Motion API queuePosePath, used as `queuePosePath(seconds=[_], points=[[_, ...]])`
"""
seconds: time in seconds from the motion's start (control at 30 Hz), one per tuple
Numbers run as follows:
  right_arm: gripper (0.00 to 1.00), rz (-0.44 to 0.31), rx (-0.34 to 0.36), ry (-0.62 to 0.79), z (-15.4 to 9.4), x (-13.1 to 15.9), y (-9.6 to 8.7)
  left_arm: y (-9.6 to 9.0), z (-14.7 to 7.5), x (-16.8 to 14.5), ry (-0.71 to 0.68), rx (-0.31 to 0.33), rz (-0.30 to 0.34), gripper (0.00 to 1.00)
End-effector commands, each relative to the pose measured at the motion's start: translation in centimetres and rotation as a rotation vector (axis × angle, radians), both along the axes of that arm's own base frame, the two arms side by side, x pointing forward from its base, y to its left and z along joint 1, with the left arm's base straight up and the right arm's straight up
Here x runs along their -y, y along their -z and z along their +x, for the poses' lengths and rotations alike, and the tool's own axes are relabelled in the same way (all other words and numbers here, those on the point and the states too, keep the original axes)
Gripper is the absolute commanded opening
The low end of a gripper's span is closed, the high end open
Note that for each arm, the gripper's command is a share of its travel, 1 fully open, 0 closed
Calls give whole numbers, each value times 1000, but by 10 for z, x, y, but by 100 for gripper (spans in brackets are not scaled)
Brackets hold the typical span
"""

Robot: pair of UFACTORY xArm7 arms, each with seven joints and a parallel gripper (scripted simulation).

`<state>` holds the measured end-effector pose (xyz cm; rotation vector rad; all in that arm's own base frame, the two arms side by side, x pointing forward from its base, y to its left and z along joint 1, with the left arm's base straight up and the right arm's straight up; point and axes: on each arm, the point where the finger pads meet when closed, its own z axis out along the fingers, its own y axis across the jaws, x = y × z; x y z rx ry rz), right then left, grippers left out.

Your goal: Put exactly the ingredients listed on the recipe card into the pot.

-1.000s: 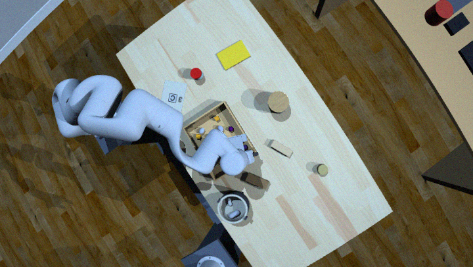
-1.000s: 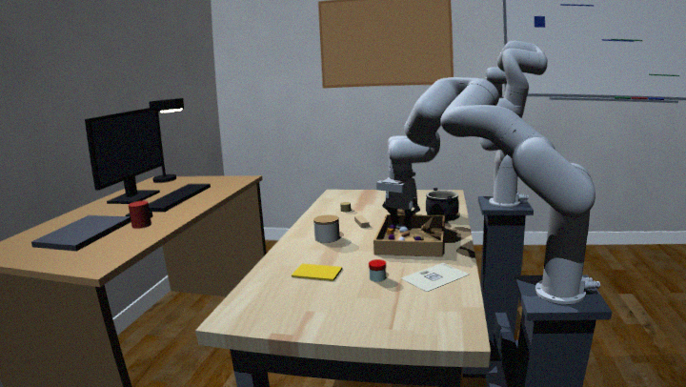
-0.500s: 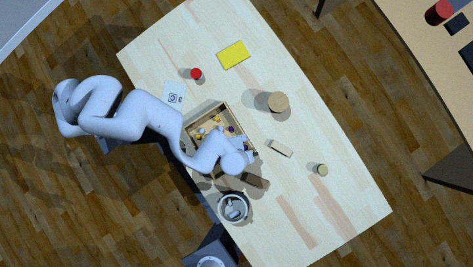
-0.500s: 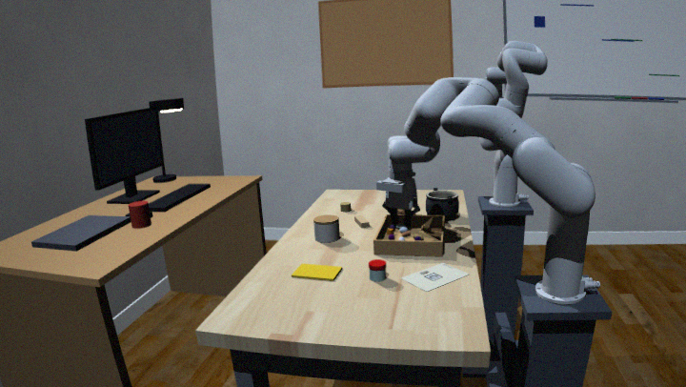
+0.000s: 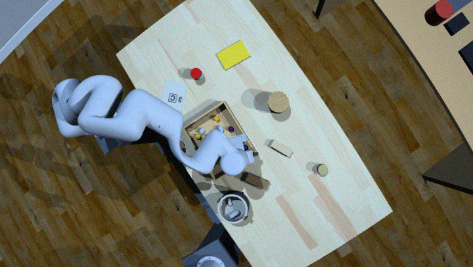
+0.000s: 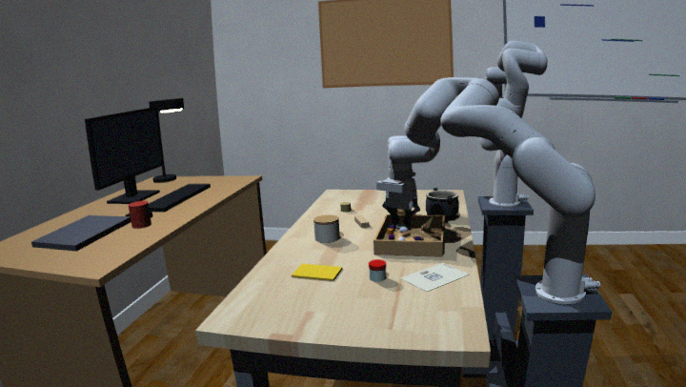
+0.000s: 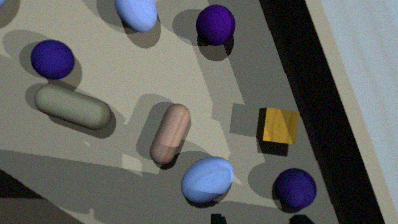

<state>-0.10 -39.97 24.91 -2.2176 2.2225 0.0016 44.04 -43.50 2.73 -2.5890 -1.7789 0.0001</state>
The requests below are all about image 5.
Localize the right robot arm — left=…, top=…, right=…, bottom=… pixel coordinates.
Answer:
left=197, top=256, right=225, bottom=267

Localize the brown wooden block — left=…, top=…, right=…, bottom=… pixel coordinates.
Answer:
left=246, top=172, right=269, bottom=190

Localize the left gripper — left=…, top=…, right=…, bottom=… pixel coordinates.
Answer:
left=244, top=150, right=259, bottom=165

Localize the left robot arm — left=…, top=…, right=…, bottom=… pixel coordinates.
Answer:
left=52, top=75, right=248, bottom=176

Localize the grey round pot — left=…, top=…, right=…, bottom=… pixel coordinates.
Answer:
left=217, top=191, right=249, bottom=224

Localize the white recipe card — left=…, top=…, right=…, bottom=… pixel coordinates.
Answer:
left=161, top=80, right=187, bottom=112

